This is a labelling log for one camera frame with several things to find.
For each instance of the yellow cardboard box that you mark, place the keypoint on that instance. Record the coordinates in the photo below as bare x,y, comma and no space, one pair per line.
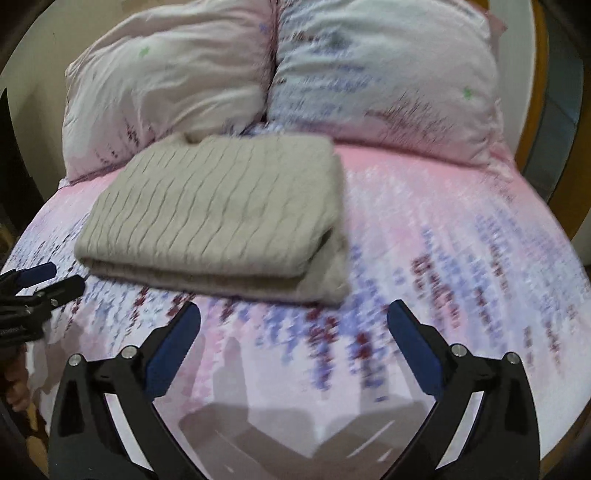
37,438

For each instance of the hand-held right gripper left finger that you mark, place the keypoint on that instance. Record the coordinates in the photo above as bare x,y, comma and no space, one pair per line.
173,346

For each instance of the blue lavender floral pillow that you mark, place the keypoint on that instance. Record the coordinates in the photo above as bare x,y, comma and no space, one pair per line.
383,74

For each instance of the wooden frame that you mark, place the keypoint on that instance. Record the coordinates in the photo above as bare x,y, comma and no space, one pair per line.
531,115

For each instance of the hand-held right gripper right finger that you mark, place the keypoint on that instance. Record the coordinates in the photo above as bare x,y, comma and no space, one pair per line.
415,350

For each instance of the pink floral bed sheet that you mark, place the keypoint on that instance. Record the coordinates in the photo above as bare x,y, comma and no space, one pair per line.
461,277

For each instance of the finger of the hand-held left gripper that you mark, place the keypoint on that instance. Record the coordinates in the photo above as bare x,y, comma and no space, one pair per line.
37,273
60,290

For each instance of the pale pink floral pillow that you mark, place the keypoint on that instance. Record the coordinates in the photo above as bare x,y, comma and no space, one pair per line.
166,83

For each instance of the person's left hand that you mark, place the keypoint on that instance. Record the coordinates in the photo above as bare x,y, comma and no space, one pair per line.
18,383

